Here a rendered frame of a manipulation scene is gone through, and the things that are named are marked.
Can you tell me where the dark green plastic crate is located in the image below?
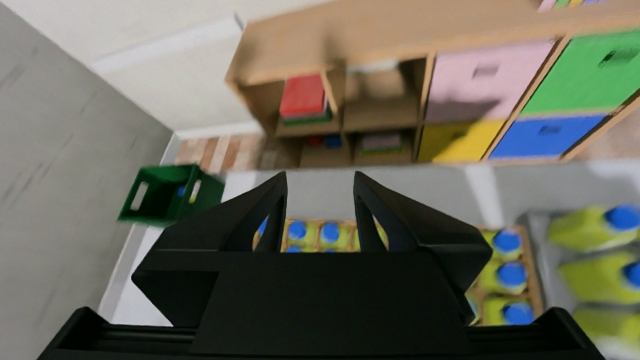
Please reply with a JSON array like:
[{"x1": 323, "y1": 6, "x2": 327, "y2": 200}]
[{"x1": 115, "y1": 165, "x2": 225, "y2": 233}]

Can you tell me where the brown cardboard carton with grid dividers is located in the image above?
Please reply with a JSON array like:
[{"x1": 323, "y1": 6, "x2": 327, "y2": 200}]
[{"x1": 281, "y1": 222, "x2": 536, "y2": 326}]

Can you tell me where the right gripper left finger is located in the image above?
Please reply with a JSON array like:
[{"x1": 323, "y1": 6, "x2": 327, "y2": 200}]
[{"x1": 149, "y1": 171, "x2": 288, "y2": 252}]

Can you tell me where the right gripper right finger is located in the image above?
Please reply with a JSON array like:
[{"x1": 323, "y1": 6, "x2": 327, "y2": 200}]
[{"x1": 353, "y1": 171, "x2": 493, "y2": 295}]

